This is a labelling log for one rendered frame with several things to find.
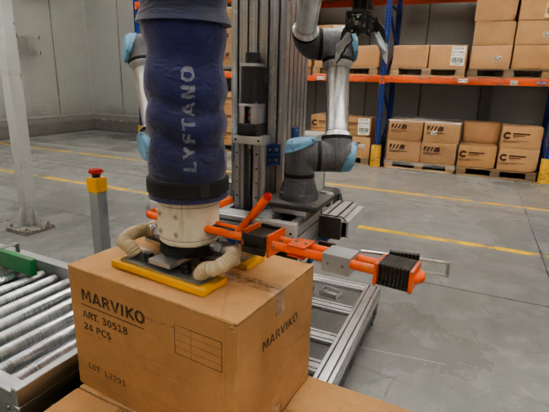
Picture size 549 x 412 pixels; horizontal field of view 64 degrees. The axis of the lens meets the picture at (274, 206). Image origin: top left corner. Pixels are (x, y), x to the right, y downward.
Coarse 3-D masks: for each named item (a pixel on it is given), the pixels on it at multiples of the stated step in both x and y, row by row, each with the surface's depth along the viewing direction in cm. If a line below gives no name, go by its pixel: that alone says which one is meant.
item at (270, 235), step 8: (256, 224) 116; (264, 224) 118; (248, 232) 113; (256, 232) 113; (264, 232) 113; (272, 232) 114; (280, 232) 112; (248, 240) 110; (256, 240) 109; (264, 240) 107; (272, 240) 109; (248, 248) 110; (256, 248) 110; (264, 248) 109; (264, 256) 109
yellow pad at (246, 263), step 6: (204, 258) 132; (240, 258) 128; (246, 258) 128; (252, 258) 129; (258, 258) 130; (264, 258) 132; (240, 264) 126; (246, 264) 125; (252, 264) 127; (246, 270) 125
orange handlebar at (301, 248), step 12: (228, 204) 147; (156, 216) 128; (204, 228) 119; (216, 228) 118; (240, 240) 114; (288, 240) 111; (300, 240) 109; (312, 240) 109; (288, 252) 107; (300, 252) 105; (312, 252) 104; (360, 264) 98; (372, 264) 97; (420, 276) 93
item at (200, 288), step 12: (144, 252) 131; (120, 264) 123; (132, 264) 123; (144, 264) 122; (144, 276) 119; (156, 276) 116; (168, 276) 116; (180, 276) 115; (192, 276) 115; (216, 276) 117; (180, 288) 113; (192, 288) 110; (204, 288) 110; (216, 288) 113
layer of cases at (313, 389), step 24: (312, 384) 140; (48, 408) 127; (72, 408) 127; (96, 408) 127; (120, 408) 127; (288, 408) 129; (312, 408) 129; (336, 408) 130; (360, 408) 130; (384, 408) 130
